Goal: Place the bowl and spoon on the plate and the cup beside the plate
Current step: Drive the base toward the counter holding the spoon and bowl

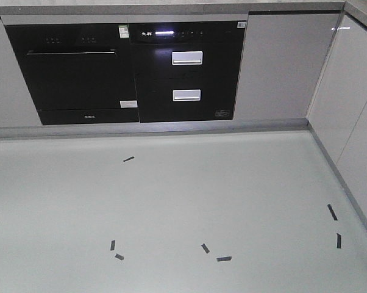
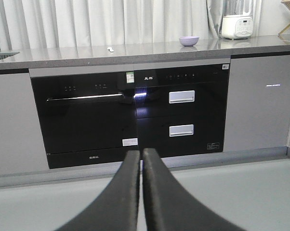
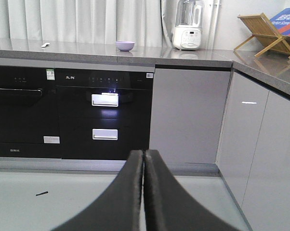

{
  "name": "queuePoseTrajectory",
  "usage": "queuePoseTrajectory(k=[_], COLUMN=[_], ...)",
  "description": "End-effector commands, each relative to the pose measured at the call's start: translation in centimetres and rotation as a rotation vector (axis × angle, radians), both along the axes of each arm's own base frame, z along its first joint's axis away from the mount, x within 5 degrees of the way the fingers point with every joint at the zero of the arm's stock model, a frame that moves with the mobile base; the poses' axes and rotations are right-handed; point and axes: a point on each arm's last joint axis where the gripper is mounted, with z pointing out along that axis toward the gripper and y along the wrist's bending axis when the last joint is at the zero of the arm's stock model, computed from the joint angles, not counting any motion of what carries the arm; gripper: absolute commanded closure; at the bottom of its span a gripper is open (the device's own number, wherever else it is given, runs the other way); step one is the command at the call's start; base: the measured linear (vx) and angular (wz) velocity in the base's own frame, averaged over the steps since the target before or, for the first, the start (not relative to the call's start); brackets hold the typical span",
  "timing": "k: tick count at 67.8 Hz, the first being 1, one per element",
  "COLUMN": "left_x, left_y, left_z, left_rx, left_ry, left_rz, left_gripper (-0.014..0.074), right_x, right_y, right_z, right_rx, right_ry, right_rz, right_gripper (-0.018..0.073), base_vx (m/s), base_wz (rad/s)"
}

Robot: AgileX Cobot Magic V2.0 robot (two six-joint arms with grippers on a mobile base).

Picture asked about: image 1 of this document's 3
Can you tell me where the black built-in dishwasher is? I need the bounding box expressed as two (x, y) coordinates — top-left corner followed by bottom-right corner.
(5, 23), (139, 125)

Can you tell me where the grey cabinet door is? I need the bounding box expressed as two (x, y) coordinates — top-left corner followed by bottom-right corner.
(233, 13), (339, 120)

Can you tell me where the white side cabinet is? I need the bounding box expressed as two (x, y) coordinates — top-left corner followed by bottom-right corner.
(308, 15), (367, 219)

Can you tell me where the white left cabinet panel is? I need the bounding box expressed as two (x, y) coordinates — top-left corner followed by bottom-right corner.
(0, 20), (41, 128)

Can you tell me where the grey stone countertop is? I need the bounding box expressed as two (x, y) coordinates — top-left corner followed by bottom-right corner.
(0, 1), (367, 30)

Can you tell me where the silver lower drawer handle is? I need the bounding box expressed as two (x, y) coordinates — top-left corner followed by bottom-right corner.
(173, 89), (201, 102)

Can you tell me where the silver drawer handle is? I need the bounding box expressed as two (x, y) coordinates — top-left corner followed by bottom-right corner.
(171, 51), (203, 66)
(173, 89), (201, 102)

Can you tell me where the silver upper drawer handle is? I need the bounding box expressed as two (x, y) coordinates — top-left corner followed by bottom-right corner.
(171, 51), (203, 66)

